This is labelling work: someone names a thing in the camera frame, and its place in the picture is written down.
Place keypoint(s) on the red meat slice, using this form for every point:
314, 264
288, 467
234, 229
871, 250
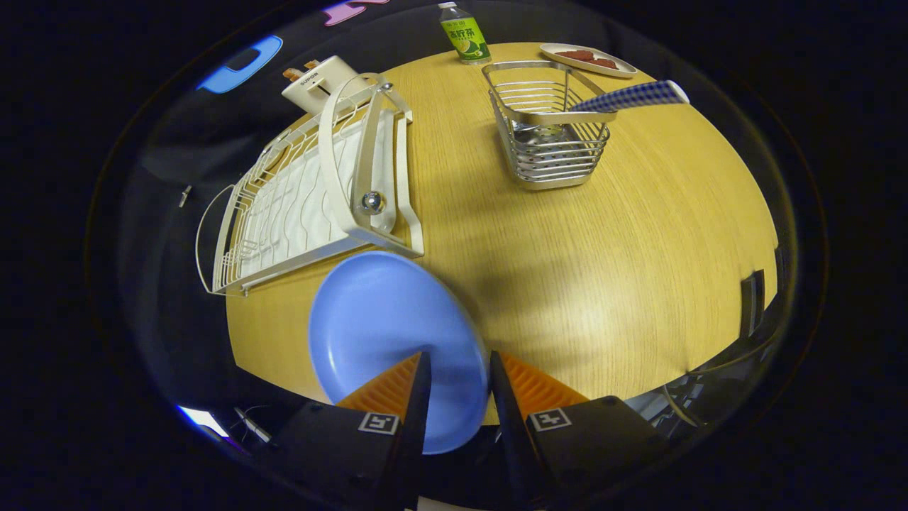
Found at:
605, 64
574, 55

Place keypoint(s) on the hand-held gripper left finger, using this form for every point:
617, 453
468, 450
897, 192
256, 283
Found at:
422, 426

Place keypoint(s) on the white toaster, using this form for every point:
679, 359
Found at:
323, 85

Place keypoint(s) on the white cloth clip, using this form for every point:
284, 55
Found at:
184, 196

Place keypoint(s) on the green label drink bottle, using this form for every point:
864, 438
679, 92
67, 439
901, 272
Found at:
464, 39

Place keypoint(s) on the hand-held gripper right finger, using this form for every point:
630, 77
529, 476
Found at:
505, 433

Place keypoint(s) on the blue plate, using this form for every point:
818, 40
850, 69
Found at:
383, 319

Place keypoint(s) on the small white food plate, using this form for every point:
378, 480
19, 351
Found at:
567, 62

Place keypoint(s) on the black chair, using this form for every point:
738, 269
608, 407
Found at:
752, 301

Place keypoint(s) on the computer monitor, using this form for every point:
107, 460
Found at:
202, 420

